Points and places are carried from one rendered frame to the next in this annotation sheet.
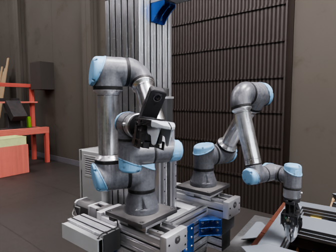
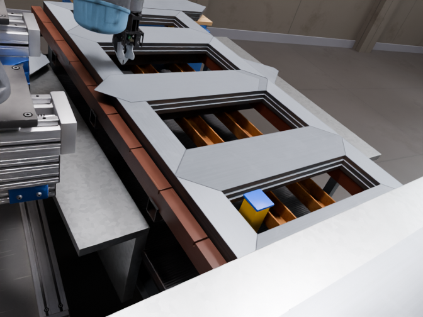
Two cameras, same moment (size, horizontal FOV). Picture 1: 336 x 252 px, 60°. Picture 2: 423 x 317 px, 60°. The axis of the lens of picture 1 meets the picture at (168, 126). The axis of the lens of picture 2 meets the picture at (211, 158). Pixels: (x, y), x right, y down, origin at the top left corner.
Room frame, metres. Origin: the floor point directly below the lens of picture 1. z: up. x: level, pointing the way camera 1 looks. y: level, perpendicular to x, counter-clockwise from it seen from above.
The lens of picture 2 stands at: (0.63, 0.57, 1.49)
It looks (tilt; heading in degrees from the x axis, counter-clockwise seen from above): 36 degrees down; 281
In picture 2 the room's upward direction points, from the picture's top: 19 degrees clockwise
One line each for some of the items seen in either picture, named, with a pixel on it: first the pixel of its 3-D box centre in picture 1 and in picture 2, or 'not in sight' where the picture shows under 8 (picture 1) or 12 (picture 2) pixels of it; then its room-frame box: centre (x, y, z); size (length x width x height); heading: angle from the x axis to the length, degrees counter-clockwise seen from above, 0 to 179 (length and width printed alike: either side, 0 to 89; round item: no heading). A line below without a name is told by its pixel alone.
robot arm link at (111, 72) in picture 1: (109, 124); not in sight; (1.17, 0.24, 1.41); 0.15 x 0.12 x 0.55; 115
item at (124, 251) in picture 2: not in sight; (67, 146); (1.42, -0.43, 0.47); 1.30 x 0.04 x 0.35; 147
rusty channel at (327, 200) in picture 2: not in sight; (226, 112); (0.91, -0.84, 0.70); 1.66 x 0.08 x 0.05; 147
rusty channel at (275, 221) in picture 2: not in sight; (187, 117); (1.02, -0.66, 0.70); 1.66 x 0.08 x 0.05; 147
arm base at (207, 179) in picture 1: (203, 175); not in sight; (1.61, -0.20, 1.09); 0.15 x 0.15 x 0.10
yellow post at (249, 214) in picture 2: not in sight; (245, 227); (0.62, -0.16, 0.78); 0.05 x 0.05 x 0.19; 57
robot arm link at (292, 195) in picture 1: (292, 193); (133, 2); (1.28, -0.56, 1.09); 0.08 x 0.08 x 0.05
